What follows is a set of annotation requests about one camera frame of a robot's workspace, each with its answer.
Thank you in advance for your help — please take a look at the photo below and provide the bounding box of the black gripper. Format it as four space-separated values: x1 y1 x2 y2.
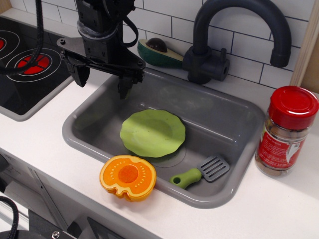
57 27 146 100

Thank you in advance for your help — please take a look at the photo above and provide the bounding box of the green handled grey spatula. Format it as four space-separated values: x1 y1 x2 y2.
169 155 230 189

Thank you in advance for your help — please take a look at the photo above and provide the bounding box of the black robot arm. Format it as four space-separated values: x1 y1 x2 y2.
57 0 146 99

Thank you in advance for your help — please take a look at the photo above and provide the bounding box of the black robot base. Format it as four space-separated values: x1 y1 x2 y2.
0 196 120 239

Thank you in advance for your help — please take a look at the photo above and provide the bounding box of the green wavy plate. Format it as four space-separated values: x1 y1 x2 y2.
120 109 186 158

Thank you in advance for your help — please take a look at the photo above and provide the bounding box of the grey plastic sink basin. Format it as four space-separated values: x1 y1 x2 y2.
62 70 265 209

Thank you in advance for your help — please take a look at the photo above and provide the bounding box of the toy avocado half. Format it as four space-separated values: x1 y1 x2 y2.
137 37 183 69

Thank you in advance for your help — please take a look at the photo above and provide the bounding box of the black toy stovetop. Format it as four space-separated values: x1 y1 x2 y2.
0 16 75 122

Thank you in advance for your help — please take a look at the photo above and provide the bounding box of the dark grey faucet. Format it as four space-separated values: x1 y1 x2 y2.
182 0 292 85

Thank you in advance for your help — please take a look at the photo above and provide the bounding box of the orange toy pumpkin half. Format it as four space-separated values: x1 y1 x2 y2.
99 155 157 202

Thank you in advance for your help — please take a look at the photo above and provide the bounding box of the red lidded spice jar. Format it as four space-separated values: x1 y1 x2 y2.
255 86 319 177

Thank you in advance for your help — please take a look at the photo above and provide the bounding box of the black braided cable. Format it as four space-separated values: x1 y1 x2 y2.
0 0 45 76

